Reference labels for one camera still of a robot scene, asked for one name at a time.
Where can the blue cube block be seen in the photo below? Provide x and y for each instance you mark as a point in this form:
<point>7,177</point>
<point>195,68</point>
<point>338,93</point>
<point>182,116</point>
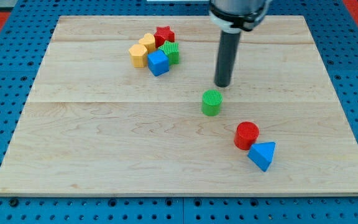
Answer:
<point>158,63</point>

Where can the green star block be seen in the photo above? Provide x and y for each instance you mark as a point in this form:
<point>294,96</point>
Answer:
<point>171,50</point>

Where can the red star block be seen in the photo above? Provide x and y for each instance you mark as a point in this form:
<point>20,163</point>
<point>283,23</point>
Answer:
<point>163,34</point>

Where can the green cylinder block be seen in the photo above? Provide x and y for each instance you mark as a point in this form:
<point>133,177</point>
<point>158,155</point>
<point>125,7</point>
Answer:
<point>211,102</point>

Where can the wooden board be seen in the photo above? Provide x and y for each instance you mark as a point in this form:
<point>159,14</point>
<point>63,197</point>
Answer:
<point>96,126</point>

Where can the red cylinder block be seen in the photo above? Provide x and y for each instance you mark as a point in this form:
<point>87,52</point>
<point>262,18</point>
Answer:
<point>246,135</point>

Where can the yellow hexagon block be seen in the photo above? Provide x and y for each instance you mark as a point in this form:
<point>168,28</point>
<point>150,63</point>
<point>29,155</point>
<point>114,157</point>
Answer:
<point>138,55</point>

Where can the yellow heart block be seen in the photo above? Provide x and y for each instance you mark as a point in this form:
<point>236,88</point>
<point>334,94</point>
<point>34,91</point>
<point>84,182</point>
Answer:
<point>148,41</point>

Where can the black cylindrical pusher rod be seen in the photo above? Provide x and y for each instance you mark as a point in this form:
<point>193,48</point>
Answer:
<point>227,52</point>

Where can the blue triangle block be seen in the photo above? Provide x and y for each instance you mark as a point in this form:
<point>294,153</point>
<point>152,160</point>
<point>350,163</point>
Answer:
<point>261,154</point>

